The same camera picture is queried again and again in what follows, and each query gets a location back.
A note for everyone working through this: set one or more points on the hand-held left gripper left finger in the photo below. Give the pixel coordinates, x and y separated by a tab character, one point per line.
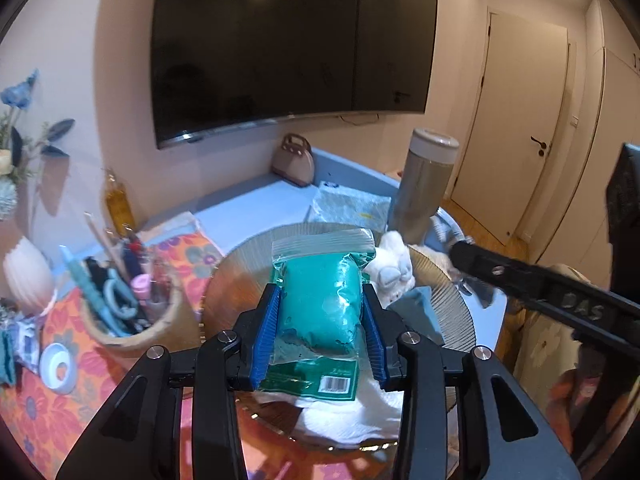
265	340

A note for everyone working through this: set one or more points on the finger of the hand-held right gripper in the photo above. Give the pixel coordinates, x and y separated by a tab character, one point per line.
525	280

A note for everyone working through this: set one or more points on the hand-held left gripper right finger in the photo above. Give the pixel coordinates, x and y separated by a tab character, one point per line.
375	340

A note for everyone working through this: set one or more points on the blue cloth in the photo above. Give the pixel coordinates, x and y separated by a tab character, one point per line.
415	310

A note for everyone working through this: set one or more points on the ribbed glass plate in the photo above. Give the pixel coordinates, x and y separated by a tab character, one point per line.
235	280

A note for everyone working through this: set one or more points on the teal clay zip bag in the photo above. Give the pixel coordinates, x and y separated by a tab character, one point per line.
320	300

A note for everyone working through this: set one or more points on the grey-blue plush toy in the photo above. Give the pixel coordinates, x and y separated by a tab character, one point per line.
395	265

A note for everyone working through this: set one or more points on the white paper towel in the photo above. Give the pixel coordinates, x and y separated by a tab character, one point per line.
340	415

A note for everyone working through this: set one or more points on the person's floral clothing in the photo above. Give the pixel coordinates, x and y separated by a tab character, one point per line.
540	350

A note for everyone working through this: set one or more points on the bamboo pen holder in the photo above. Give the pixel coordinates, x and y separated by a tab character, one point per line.
165	330

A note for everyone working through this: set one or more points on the white closet door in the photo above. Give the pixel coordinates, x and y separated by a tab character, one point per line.
605	100

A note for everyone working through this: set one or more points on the pink stationery item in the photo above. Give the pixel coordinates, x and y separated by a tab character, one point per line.
142	287

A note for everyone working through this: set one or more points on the grey thermos bottle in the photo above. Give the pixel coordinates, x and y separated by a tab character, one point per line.
425	185

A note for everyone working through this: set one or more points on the pale green tissue pack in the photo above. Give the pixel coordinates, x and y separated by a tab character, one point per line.
345	205

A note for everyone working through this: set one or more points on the light blue scissors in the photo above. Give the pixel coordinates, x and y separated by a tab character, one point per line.
117	300

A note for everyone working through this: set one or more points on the small beige handbag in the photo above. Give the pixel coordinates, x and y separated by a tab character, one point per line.
292	165

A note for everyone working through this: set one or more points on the teal silicone pen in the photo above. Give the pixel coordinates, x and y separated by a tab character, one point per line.
82	280

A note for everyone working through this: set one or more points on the amber glass bottle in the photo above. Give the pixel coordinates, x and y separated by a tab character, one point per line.
119	210

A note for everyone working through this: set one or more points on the wooden pencil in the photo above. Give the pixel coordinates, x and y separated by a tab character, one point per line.
100	235

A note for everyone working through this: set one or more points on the white tape roll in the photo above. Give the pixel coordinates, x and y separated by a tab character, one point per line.
46	372

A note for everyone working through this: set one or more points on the floral orange tablecloth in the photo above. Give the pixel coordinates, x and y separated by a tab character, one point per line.
30	410

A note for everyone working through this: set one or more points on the white ribbed vase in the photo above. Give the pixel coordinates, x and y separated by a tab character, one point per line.
27	275

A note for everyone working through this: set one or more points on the teal knitted cloth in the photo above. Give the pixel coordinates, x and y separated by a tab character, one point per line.
6	360

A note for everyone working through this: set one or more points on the black television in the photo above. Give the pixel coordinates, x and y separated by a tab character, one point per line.
290	40

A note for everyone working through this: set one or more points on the blue and white flower bouquet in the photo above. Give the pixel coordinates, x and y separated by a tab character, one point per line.
15	95

